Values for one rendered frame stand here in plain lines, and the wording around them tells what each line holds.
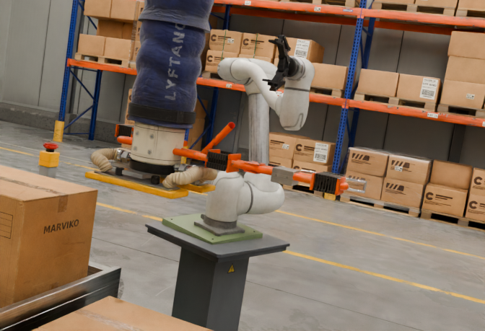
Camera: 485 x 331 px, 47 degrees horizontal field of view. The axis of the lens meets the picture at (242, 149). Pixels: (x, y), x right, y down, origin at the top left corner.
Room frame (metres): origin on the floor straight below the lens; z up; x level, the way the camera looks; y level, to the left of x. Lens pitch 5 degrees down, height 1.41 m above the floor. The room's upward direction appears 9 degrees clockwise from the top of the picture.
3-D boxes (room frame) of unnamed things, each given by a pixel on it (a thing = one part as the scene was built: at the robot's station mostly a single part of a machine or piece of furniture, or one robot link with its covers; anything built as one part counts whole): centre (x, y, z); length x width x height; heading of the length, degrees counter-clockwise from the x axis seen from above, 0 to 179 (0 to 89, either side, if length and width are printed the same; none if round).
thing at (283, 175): (1.69, -0.14, 1.19); 0.07 x 0.07 x 0.04; 66
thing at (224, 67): (2.75, 0.11, 1.53); 0.18 x 0.14 x 0.13; 32
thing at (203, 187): (1.96, 0.25, 1.09); 0.34 x 0.10 x 0.05; 66
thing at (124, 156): (1.88, 0.28, 1.13); 0.34 x 0.25 x 0.06; 66
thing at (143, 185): (1.79, 0.32, 1.09); 0.34 x 0.10 x 0.05; 66
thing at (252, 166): (1.91, 0.06, 1.19); 0.93 x 0.30 x 0.04; 66
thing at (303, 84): (2.28, -0.18, 1.53); 0.16 x 0.11 x 0.13; 157
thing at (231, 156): (1.77, 0.06, 1.19); 0.10 x 0.08 x 0.06; 156
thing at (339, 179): (1.63, -0.26, 1.19); 0.08 x 0.07 x 0.05; 66
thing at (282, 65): (2.11, -0.11, 1.54); 0.09 x 0.07 x 0.08; 157
